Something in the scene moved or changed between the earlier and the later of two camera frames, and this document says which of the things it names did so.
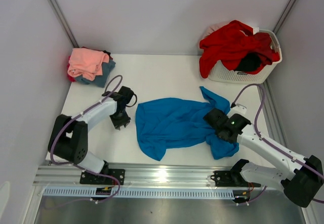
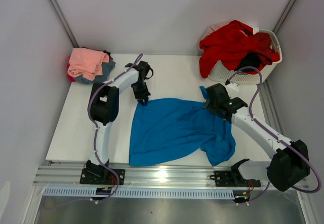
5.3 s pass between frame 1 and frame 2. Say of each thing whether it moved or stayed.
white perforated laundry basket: stayed
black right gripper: moved
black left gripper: moved
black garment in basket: stayed
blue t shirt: moved
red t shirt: stayed
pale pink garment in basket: stayed
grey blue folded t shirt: stayed
